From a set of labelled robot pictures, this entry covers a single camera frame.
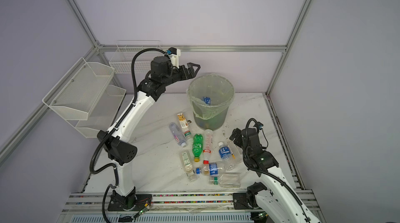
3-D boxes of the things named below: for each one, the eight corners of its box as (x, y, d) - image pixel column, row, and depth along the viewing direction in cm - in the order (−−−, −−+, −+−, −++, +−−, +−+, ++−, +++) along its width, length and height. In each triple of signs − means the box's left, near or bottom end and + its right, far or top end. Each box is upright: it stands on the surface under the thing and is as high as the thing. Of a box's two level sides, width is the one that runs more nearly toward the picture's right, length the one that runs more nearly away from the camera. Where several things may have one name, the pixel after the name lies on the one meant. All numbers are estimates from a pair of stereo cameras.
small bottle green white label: (187, 184, 80) (186, 181, 76) (180, 155, 90) (179, 152, 86) (197, 180, 81) (197, 177, 77) (189, 152, 91) (189, 149, 87)
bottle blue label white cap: (225, 172, 85) (226, 169, 80) (216, 146, 94) (216, 142, 90) (235, 169, 86) (237, 165, 81) (225, 144, 95) (226, 139, 91)
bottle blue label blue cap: (195, 176, 83) (195, 173, 79) (196, 165, 86) (195, 162, 82) (224, 176, 83) (225, 173, 79) (223, 165, 86) (224, 162, 82)
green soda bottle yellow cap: (192, 162, 88) (191, 158, 84) (193, 137, 98) (193, 133, 94) (202, 162, 88) (202, 158, 84) (202, 137, 98) (202, 133, 94)
